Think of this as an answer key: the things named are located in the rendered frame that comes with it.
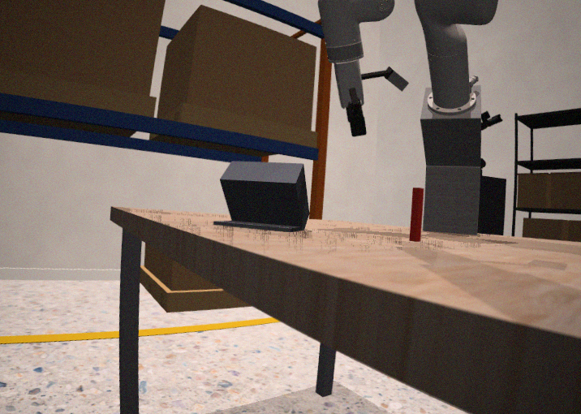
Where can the red rectangular peg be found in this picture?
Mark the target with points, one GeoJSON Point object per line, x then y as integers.
{"type": "Point", "coordinates": [416, 213]}

